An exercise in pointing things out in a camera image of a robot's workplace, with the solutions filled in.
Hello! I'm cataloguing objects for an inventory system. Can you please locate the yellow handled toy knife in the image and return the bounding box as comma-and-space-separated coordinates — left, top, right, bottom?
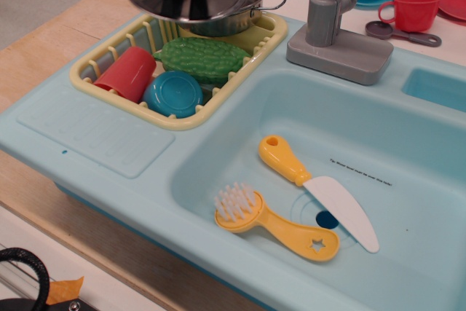
258, 135, 380, 253

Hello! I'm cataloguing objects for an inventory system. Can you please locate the grey toy faucet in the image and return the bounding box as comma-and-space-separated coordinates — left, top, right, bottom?
286, 0, 394, 85

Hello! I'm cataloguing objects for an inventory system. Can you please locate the light blue toy sink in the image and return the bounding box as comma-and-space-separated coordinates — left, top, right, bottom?
1, 44, 465, 310

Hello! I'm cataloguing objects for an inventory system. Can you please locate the red plastic cup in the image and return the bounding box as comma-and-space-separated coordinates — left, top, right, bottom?
94, 47, 157, 103

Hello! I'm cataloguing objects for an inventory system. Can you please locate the grey measuring spoon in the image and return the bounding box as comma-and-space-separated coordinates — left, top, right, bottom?
365, 20, 442, 47

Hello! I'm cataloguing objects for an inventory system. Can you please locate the black device with screw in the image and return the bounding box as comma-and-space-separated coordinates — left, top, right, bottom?
1, 298, 96, 311

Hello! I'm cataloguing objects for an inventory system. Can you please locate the blue plastic bowl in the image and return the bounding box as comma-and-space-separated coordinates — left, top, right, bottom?
141, 71, 204, 119

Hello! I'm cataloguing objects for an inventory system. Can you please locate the yellow dish brush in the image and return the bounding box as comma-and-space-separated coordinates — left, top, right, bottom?
214, 183, 340, 262

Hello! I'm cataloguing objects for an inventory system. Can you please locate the orange tape piece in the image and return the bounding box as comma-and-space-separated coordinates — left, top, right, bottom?
46, 277, 84, 306

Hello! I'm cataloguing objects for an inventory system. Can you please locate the red cup with handle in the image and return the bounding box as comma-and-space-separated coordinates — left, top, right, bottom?
378, 0, 440, 32

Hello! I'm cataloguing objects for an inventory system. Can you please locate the black braided cable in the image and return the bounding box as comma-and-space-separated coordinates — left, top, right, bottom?
0, 247, 50, 311

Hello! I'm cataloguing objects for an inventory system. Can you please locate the yellow plastic dish rack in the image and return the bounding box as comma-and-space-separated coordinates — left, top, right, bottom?
69, 12, 288, 131

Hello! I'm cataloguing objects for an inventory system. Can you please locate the green bitter gourd toy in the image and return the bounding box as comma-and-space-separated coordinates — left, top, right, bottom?
153, 37, 250, 85

